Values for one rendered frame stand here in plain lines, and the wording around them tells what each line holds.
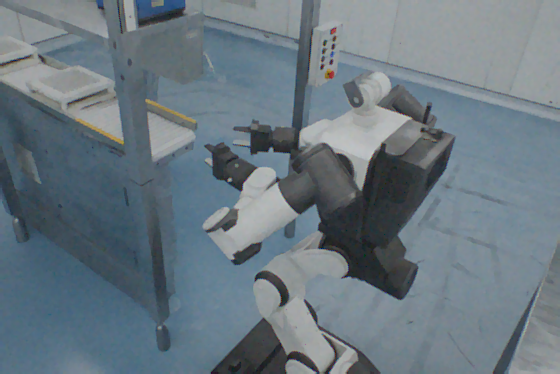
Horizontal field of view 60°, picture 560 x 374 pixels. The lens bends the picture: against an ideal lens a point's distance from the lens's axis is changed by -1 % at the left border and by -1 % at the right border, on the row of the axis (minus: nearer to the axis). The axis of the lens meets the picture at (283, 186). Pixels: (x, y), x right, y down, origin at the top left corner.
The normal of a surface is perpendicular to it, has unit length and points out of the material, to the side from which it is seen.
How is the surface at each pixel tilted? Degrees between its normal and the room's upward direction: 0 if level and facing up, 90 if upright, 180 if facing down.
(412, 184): 90
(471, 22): 90
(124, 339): 0
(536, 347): 0
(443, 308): 0
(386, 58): 90
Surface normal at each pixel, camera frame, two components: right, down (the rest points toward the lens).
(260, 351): 0.07, -0.81
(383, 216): -0.58, 0.44
